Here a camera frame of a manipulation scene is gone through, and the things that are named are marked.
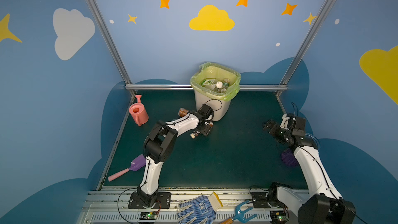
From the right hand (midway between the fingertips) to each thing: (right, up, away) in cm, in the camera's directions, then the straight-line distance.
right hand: (271, 126), depth 83 cm
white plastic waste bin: (-28, +10, +2) cm, 30 cm away
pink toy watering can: (-78, +7, +13) cm, 79 cm away
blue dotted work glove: (-39, -38, -11) cm, 56 cm away
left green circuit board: (-63, -40, -12) cm, 75 cm away
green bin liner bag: (-33, +35, +17) cm, 50 cm away
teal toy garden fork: (-20, -40, -11) cm, 46 cm away
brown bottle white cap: (-43, -8, +13) cm, 46 cm away
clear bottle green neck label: (-22, +24, +13) cm, 35 cm away
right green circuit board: (-1, -41, -11) cm, 43 cm away
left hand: (-35, -3, +15) cm, 39 cm away
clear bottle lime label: (-31, +25, +9) cm, 41 cm away
